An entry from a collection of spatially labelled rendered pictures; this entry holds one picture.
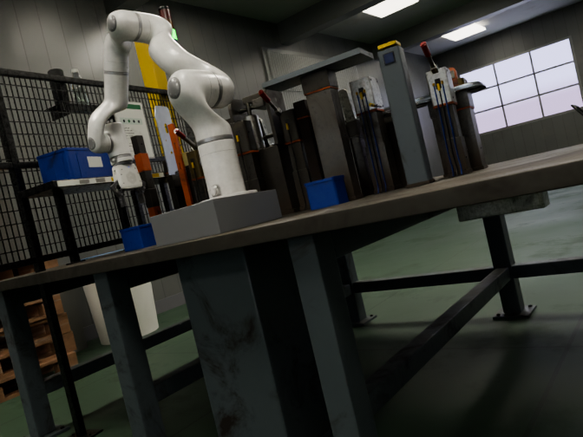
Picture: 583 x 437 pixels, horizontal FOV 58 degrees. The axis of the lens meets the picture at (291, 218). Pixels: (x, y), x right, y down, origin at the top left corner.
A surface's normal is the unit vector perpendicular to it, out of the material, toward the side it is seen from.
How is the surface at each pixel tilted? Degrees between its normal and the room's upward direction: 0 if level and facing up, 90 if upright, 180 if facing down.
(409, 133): 90
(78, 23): 90
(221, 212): 90
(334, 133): 90
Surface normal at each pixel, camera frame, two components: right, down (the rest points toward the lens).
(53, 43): 0.78, -0.17
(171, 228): -0.58, 0.16
